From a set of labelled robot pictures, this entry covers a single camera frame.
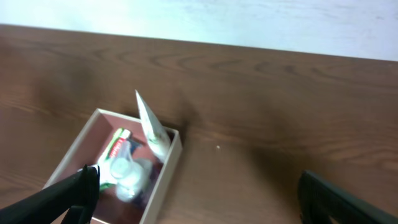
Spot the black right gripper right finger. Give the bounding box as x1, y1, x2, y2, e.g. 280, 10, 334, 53
297, 170, 397, 224

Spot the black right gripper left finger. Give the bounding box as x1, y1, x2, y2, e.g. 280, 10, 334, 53
1, 166, 100, 224

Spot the clear foam pump soap bottle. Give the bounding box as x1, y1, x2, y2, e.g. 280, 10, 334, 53
110, 140, 163, 208

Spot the blue disposable razor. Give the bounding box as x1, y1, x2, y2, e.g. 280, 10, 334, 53
126, 139, 143, 155

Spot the green Dettol soap pack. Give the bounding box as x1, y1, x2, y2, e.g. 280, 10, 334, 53
89, 159, 118, 192

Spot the white Pantene tube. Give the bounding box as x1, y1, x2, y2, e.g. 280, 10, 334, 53
135, 90, 171, 163

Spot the Colgate toothpaste tube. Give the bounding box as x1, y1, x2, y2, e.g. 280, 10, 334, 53
97, 128, 132, 164

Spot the white box with red interior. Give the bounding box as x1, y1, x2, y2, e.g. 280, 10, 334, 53
44, 109, 182, 223

